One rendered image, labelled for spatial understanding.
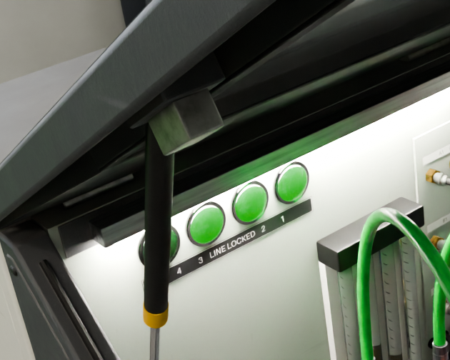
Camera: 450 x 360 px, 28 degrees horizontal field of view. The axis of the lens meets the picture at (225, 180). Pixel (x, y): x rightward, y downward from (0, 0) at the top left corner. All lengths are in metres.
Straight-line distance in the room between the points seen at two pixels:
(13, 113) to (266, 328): 0.39
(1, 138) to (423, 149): 0.52
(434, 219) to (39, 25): 3.77
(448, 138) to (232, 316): 0.37
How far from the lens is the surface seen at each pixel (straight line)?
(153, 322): 0.68
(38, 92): 1.09
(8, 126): 1.01
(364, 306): 1.04
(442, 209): 1.23
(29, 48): 4.80
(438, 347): 1.11
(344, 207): 1.10
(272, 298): 1.07
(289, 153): 0.97
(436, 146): 1.18
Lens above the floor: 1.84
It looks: 26 degrees down
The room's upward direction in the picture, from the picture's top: 10 degrees counter-clockwise
